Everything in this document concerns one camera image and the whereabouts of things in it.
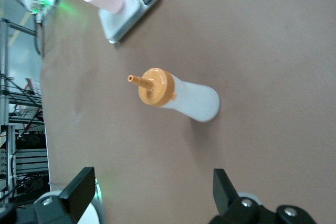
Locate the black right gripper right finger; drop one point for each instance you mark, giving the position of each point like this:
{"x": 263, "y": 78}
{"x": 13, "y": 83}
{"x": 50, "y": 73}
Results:
{"x": 228, "y": 200}

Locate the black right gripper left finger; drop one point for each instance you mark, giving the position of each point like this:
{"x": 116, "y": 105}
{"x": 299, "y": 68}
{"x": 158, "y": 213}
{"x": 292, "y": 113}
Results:
{"x": 78, "y": 192}

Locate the translucent sauce bottle orange cap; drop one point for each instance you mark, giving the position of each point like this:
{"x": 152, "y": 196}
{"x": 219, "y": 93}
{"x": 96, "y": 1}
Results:
{"x": 194, "y": 100}

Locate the metal equipment rack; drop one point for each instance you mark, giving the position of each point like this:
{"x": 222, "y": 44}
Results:
{"x": 26, "y": 155}

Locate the brown paper table cover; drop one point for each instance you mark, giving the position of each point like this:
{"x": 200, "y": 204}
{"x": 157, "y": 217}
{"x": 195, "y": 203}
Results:
{"x": 236, "y": 51}

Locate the silver digital kitchen scale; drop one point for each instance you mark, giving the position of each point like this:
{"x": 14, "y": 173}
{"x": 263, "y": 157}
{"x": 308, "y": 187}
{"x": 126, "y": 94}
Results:
{"x": 123, "y": 22}

